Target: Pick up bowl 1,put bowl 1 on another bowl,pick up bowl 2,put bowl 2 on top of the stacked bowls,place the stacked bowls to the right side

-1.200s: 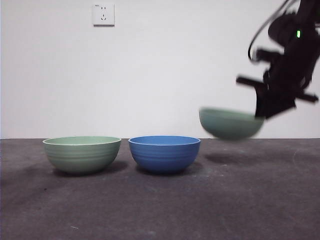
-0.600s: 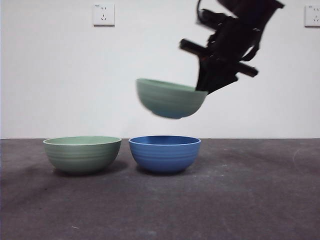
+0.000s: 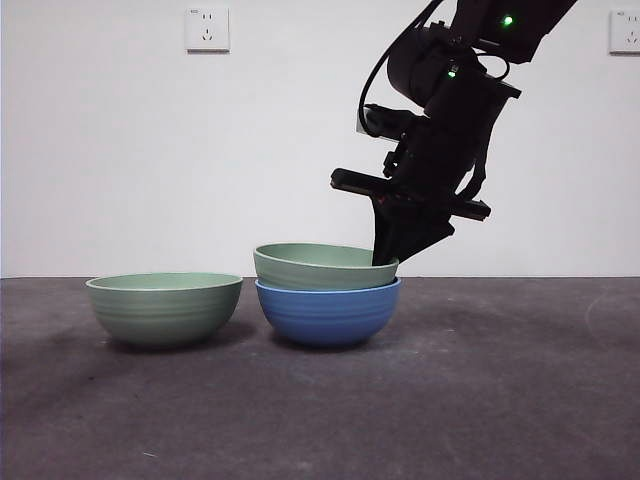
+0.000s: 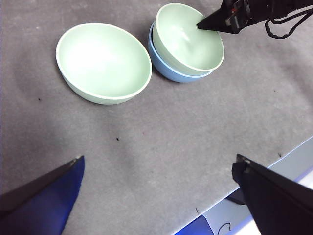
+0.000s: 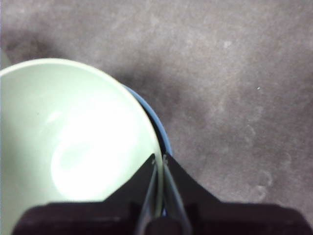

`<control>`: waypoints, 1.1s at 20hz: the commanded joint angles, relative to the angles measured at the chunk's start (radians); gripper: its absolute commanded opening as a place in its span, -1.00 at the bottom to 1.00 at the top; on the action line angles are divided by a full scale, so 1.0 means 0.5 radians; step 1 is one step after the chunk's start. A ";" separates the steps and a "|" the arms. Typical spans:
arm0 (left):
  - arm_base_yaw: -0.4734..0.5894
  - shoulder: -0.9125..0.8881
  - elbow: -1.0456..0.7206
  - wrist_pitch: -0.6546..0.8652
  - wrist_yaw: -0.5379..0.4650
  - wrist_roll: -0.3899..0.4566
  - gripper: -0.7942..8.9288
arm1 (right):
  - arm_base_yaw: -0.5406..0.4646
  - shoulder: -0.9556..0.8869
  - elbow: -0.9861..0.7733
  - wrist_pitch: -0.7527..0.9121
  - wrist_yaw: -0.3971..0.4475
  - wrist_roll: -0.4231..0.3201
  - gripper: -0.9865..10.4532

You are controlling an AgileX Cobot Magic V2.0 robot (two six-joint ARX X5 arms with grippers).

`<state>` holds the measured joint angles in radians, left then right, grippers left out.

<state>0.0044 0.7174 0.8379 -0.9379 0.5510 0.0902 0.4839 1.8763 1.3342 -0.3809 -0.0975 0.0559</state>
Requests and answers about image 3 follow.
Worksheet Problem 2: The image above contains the blue ribbed bowl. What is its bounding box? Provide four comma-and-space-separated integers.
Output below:
254, 277, 402, 348

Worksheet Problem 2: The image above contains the black cable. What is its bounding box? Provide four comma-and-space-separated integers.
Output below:
357, 0, 446, 139

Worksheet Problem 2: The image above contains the green ribbed bowl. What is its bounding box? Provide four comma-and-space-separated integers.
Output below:
253, 242, 400, 291
84, 272, 245, 350

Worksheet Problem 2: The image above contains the pale grey camera box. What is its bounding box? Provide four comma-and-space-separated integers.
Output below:
356, 103, 417, 140

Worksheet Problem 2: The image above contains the white wall socket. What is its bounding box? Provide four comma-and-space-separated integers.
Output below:
184, 5, 232, 54
608, 9, 640, 55

